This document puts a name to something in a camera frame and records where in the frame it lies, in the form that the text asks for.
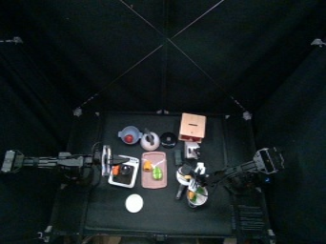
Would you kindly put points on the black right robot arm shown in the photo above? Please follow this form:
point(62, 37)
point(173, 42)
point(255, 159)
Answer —
point(242, 168)

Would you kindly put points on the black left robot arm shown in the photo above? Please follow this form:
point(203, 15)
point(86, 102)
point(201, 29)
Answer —
point(42, 162)

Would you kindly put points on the dark green nori block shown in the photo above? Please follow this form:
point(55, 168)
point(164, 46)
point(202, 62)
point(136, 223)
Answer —
point(178, 157)

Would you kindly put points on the white toy knife block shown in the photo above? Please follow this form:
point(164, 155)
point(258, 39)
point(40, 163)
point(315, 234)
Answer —
point(191, 150)

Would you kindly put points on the green toy piece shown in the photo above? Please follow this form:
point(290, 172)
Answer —
point(201, 191)

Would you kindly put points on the orange toy piece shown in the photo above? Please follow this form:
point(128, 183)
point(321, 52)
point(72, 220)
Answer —
point(191, 194)

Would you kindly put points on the white toy stove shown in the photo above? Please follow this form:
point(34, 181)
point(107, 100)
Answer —
point(127, 181)

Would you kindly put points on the pan with toy food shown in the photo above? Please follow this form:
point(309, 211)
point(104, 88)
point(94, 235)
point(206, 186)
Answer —
point(197, 199)

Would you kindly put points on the orange toy vegetable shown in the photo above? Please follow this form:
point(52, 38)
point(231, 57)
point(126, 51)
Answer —
point(147, 165)

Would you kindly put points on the pink tray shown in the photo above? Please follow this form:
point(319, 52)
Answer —
point(148, 181)

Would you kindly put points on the red toy tomato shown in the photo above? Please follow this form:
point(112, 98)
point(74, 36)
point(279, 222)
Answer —
point(128, 138)

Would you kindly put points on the green toy vegetable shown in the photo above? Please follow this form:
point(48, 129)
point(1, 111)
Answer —
point(156, 173)

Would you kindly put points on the blue grey bowl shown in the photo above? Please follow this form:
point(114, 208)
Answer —
point(134, 131)

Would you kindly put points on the black round lid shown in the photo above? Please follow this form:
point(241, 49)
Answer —
point(168, 140)

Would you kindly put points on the wooden box with red drawer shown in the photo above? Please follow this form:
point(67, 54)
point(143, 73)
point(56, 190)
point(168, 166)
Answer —
point(193, 125)

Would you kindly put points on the grey frame corner bracket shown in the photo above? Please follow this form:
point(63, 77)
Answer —
point(246, 115)
point(16, 40)
point(318, 42)
point(76, 111)

